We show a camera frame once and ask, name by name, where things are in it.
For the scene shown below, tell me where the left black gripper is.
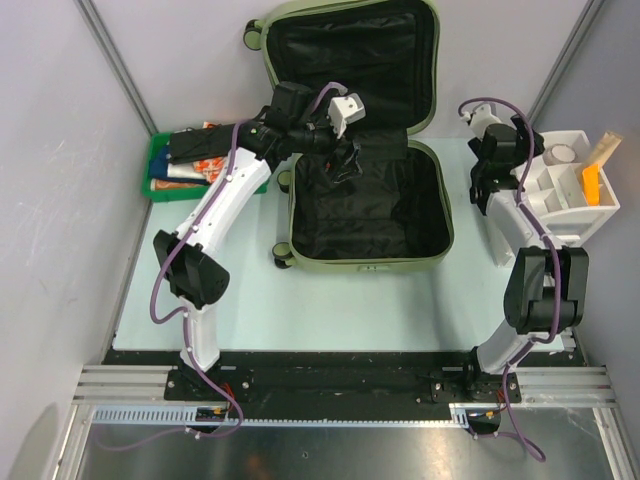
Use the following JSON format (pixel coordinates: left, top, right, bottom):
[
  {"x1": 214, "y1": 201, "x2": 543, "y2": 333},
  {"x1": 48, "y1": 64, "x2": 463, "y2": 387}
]
[{"x1": 288, "y1": 99, "x2": 361, "y2": 182}]

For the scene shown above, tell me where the olive green hard-shell suitcase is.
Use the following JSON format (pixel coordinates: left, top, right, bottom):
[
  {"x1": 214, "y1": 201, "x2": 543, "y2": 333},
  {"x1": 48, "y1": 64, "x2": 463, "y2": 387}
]
[{"x1": 243, "y1": 1, "x2": 454, "y2": 272}]

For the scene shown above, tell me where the orange yellow tube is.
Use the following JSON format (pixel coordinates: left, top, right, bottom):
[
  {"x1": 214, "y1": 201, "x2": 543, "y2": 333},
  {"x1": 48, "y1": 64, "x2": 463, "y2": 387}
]
[{"x1": 581, "y1": 163, "x2": 600, "y2": 206}]

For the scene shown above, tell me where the floral tulip print cloth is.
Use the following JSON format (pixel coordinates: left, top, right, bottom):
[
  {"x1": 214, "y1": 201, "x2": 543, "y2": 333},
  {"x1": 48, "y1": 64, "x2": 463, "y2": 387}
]
[{"x1": 193, "y1": 121, "x2": 233, "y2": 184}]

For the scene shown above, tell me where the black cloth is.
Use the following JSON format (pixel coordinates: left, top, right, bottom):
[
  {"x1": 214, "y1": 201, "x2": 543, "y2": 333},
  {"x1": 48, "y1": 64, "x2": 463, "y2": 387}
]
[{"x1": 167, "y1": 124, "x2": 235, "y2": 164}]

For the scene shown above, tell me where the white cloth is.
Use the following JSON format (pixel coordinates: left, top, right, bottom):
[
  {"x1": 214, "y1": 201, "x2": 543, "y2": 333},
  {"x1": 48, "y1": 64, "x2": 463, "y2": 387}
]
[{"x1": 167, "y1": 163, "x2": 207, "y2": 182}]

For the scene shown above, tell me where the orange rabbit print cloth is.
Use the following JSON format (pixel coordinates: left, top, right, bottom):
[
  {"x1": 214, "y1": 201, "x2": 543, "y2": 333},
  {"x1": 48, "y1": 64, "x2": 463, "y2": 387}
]
[{"x1": 149, "y1": 179, "x2": 209, "y2": 192}]

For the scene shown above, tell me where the navy blue cloth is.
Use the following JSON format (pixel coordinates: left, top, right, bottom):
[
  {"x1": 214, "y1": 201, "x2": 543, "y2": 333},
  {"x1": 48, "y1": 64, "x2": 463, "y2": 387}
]
[{"x1": 147, "y1": 145, "x2": 169, "y2": 181}]

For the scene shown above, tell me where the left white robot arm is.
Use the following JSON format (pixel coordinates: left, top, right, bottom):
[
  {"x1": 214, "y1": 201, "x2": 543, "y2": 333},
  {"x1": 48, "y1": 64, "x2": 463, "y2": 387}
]
[{"x1": 149, "y1": 82, "x2": 366, "y2": 400}]

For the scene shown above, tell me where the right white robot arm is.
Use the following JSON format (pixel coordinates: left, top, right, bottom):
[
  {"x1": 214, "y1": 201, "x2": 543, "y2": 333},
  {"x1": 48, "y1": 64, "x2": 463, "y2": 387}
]
[{"x1": 461, "y1": 115, "x2": 589, "y2": 401}]

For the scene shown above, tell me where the white plastic drawer organizer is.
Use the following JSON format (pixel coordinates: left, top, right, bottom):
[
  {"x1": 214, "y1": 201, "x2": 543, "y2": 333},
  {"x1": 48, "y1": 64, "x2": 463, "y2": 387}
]
[{"x1": 486, "y1": 130, "x2": 620, "y2": 267}]

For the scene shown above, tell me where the green plastic tray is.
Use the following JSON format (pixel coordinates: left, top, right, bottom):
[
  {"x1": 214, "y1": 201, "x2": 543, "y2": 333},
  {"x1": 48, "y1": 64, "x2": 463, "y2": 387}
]
[{"x1": 140, "y1": 123, "x2": 271, "y2": 204}]

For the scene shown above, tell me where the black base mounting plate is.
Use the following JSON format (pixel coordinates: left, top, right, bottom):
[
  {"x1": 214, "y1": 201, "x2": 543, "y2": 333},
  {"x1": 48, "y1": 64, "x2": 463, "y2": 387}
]
[{"x1": 103, "y1": 349, "x2": 585, "y2": 422}]

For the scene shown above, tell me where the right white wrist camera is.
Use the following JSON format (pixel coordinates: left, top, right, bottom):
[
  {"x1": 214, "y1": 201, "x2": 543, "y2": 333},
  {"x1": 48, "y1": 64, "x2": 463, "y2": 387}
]
[{"x1": 461, "y1": 102, "x2": 503, "y2": 140}]

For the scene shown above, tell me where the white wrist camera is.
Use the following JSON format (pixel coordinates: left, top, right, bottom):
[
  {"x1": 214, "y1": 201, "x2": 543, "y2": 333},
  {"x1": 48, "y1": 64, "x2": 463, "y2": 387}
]
[
  {"x1": 327, "y1": 93, "x2": 366, "y2": 139},
  {"x1": 461, "y1": 102, "x2": 503, "y2": 140}
]

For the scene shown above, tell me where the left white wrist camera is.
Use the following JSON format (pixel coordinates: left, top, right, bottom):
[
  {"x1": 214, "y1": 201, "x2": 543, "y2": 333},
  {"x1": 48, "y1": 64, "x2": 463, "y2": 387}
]
[{"x1": 327, "y1": 93, "x2": 366, "y2": 139}]

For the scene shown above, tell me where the right aluminium frame post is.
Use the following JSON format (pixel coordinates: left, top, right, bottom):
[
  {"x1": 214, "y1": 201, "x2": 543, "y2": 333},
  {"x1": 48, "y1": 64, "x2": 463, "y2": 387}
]
[{"x1": 529, "y1": 0, "x2": 607, "y2": 132}]

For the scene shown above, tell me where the aluminium frame post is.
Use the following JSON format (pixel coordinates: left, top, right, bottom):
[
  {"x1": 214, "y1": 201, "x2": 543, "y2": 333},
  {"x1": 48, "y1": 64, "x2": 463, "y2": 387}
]
[
  {"x1": 73, "y1": 0, "x2": 159, "y2": 136},
  {"x1": 529, "y1": 0, "x2": 607, "y2": 132}
]

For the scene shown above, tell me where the left aluminium frame post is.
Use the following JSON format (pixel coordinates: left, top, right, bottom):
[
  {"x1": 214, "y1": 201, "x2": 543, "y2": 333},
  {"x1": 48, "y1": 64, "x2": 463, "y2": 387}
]
[{"x1": 73, "y1": 0, "x2": 159, "y2": 136}]

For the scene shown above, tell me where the white slotted cable duct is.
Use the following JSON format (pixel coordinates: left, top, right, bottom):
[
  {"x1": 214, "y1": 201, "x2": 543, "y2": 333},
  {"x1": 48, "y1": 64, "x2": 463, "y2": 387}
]
[{"x1": 92, "y1": 402, "x2": 506, "y2": 429}]

